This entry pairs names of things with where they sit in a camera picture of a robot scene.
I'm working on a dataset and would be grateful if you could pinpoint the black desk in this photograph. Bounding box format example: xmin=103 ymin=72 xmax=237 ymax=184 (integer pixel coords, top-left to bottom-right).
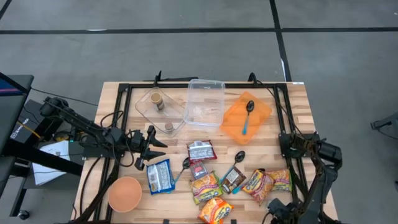
xmin=0 ymin=72 xmax=84 ymax=218

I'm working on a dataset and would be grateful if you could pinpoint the orange plate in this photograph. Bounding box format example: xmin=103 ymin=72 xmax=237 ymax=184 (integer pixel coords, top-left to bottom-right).
xmin=220 ymin=90 xmax=273 ymax=146

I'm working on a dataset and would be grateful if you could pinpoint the yellow green ramen packet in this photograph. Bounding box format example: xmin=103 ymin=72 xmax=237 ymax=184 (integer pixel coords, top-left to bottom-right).
xmin=266 ymin=169 xmax=293 ymax=193

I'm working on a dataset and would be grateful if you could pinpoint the orange bowl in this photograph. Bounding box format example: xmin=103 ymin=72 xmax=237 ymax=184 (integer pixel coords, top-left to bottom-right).
xmin=107 ymin=176 xmax=143 ymax=213

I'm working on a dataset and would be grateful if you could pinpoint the black stand leg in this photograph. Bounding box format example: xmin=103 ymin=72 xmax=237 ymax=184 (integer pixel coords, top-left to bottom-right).
xmin=370 ymin=111 xmax=398 ymax=139

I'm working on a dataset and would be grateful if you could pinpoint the clear shallow plastic tray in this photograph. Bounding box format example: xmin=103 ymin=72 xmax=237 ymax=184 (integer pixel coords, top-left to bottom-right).
xmin=134 ymin=86 xmax=187 ymax=139

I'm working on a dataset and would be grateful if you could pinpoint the thin black cable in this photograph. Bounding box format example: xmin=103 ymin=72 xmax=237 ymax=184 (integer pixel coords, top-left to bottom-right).
xmin=248 ymin=72 xmax=302 ymax=134

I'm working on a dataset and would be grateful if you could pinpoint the brown seasoning packet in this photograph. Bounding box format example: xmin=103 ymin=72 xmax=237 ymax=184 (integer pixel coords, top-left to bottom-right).
xmin=220 ymin=166 xmax=247 ymax=195

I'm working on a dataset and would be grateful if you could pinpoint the white paper sheet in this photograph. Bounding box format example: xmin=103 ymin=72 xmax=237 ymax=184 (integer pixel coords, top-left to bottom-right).
xmin=32 ymin=139 xmax=72 ymax=187

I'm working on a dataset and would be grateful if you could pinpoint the chili shrimp ramen packet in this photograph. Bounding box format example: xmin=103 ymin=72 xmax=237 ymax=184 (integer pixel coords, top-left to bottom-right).
xmin=189 ymin=170 xmax=224 ymax=205

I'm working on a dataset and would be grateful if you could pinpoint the smoked paprika packet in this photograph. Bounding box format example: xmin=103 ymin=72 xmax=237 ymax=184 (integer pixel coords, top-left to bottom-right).
xmin=189 ymin=161 xmax=208 ymax=180

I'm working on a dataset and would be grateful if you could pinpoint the gold-capped sesame jar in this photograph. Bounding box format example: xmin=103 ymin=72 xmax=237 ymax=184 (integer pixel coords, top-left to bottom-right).
xmin=149 ymin=91 xmax=165 ymax=111

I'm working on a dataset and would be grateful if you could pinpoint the clear deep plastic container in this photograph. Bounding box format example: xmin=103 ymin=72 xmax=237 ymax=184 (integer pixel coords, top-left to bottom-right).
xmin=183 ymin=78 xmax=226 ymax=128

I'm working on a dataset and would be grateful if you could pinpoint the black box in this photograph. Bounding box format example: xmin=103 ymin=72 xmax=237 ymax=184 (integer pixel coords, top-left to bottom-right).
xmin=11 ymin=99 xmax=65 ymax=147

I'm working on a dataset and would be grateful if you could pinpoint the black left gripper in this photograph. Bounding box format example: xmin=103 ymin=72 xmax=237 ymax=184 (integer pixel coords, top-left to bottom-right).
xmin=126 ymin=125 xmax=169 ymax=171

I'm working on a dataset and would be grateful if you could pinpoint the blue ramen packet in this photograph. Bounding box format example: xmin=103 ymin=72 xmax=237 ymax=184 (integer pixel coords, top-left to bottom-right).
xmin=146 ymin=158 xmax=175 ymax=196

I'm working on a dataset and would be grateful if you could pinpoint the orange and red ramen packet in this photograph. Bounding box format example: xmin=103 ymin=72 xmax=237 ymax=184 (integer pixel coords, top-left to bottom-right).
xmin=241 ymin=167 xmax=275 ymax=207

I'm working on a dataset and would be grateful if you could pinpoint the black floor cable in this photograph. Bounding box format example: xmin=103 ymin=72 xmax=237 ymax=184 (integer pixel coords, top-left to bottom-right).
xmin=30 ymin=88 xmax=99 ymax=107

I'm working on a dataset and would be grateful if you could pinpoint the yellow cable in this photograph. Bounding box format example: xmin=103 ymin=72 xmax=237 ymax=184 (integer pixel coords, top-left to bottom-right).
xmin=17 ymin=120 xmax=42 ymax=139

